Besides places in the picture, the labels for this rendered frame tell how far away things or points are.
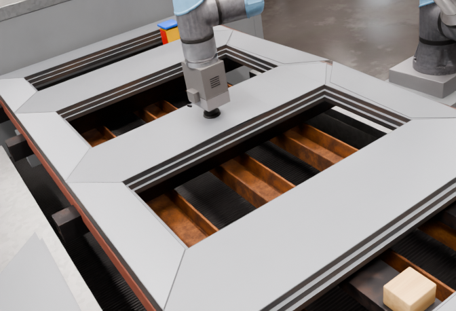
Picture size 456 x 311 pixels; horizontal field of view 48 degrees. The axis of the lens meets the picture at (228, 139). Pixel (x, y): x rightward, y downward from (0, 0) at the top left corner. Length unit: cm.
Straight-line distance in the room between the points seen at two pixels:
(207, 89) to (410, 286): 59
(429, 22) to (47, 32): 122
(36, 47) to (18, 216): 77
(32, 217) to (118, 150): 25
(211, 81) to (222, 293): 52
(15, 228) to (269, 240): 62
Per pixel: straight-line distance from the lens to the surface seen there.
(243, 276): 81
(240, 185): 121
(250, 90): 132
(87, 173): 113
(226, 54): 163
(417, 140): 108
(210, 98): 116
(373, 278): 90
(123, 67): 162
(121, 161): 113
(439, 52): 160
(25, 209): 129
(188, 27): 111
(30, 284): 102
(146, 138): 120
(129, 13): 197
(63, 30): 189
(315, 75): 136
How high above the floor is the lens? 143
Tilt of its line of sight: 31 degrees down
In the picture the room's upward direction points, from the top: 10 degrees counter-clockwise
